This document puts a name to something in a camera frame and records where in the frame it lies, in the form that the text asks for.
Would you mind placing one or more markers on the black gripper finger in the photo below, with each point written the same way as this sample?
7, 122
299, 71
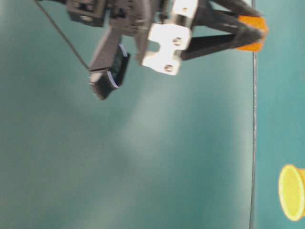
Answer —
205, 45
209, 17

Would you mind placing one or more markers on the yellow plastic cup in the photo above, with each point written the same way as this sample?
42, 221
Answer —
291, 191

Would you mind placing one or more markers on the orange block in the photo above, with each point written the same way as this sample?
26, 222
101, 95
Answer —
258, 23

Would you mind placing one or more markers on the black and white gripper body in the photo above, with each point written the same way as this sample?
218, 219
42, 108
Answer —
161, 30

